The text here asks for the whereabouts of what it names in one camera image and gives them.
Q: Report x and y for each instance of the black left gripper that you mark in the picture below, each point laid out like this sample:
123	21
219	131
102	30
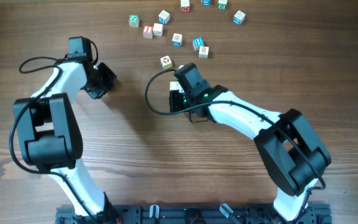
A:
110	78

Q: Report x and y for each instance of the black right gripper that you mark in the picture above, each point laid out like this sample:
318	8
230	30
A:
173	101

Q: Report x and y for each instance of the green z block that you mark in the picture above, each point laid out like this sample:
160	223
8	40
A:
222	4
175	86

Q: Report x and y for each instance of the brown circle block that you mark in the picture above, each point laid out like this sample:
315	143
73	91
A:
166	62

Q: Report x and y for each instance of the blue L block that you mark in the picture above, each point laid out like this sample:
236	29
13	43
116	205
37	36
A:
177	40

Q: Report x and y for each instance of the green V block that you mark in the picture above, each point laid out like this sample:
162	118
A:
185	5

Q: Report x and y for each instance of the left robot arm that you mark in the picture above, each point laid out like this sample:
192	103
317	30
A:
49	136

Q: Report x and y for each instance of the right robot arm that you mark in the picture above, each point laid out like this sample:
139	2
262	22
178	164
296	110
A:
293	154

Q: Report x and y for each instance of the yellow K block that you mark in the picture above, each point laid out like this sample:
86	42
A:
203	52

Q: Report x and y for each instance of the blue striped H block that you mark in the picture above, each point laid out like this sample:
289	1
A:
197	43

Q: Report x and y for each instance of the teal green N block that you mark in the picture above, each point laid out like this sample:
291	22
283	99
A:
134	21

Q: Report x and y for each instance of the red I block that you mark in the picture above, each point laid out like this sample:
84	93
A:
148	32

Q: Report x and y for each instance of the pale pink block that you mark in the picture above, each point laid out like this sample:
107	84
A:
158	29

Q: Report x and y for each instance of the blue white back block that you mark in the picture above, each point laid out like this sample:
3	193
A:
164	17

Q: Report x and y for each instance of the blue block far right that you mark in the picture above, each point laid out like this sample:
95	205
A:
239	17

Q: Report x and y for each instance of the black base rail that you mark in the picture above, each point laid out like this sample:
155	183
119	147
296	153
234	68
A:
252	213

